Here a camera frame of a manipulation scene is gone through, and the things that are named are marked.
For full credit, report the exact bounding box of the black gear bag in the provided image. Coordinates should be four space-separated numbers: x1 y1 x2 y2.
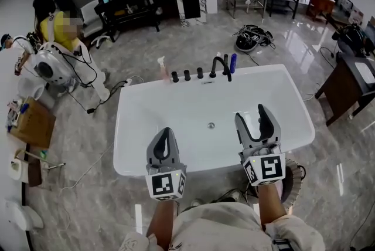
331 23 372 57

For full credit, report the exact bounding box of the person's white clothing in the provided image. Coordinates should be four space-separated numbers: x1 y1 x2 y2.
118 202 326 251

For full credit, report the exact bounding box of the woven basket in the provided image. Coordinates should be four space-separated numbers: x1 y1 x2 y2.
278 158 307 210

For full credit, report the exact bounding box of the brown cardboard box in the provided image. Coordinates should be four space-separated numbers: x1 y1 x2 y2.
8 96 57 150

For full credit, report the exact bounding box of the black bathtub faucet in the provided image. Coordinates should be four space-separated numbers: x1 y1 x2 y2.
209 56 233 83

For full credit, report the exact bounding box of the white bathtub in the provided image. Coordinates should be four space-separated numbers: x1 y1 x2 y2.
113 63 316 178

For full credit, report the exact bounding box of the white floor cable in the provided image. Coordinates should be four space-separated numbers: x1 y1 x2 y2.
57 140 115 198

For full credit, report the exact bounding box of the person's left forearm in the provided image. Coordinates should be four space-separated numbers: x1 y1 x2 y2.
145 199 180 251

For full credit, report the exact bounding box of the white toilet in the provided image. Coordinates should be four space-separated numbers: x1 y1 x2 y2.
0 198 45 245

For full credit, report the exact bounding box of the black equipment pile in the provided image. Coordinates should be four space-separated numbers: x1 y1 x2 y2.
232 23 277 53

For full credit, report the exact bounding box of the white bin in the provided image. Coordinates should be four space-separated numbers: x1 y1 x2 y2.
16 77 45 104

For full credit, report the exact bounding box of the white pad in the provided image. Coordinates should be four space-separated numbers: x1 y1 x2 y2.
354 61 375 86

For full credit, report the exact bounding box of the brown wooden cabinet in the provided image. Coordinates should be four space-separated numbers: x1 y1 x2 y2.
305 0 336 22

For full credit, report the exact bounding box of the white round device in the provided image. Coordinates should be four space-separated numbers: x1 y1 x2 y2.
29 41 79 87

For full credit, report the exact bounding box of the thin black cable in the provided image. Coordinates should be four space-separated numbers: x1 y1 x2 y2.
349 205 375 248

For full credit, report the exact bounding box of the person's right forearm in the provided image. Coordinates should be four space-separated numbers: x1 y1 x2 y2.
257 184 288 230

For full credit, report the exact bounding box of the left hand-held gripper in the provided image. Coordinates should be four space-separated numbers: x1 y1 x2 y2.
145 127 188 202

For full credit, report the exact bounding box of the black floor cable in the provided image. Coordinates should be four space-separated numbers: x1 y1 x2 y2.
69 79 130 115

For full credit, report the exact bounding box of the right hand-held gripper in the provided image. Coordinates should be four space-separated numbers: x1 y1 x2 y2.
234 103 287 187

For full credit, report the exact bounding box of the white chair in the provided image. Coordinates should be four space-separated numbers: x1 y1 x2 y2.
80 0 115 50

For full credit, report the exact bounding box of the marble vanity cabinet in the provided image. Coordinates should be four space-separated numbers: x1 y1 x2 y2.
173 0 207 28

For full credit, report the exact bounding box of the dark brown desk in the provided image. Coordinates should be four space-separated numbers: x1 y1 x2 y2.
314 51 375 128

